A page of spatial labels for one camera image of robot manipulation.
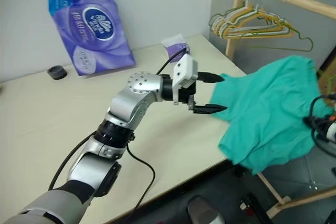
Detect black device with red label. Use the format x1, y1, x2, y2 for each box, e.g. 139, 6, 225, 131
239, 191, 264, 212

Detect wooden clothes rack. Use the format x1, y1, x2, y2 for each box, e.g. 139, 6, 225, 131
225, 0, 336, 219

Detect purple tissue multipack bag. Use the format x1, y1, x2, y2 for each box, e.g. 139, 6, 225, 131
43, 0, 137, 77

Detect green shorts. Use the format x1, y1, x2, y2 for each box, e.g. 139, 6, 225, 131
208, 55, 329, 176

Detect small purple tissue pack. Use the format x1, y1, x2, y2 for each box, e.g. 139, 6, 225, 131
160, 34, 192, 63

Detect black round cap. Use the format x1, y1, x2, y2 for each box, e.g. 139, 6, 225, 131
47, 65, 69, 81

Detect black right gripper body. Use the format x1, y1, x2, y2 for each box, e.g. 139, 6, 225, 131
303, 115, 331, 130

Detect pale green wire hanger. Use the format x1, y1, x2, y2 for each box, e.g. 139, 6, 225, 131
208, 5, 289, 37

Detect dark rounded shape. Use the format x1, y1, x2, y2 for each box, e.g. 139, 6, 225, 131
187, 195, 225, 224

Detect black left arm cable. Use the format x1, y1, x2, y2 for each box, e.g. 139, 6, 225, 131
48, 46, 192, 213

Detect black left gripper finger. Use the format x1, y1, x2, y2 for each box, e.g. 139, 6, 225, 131
196, 71, 226, 83
193, 104, 228, 115

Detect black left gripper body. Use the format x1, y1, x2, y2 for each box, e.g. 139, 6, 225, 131
178, 80, 197, 111

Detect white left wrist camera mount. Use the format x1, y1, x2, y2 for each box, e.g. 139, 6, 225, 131
172, 54, 199, 106

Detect yellow wire hanger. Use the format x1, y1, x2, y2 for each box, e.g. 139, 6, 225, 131
222, 3, 297, 39

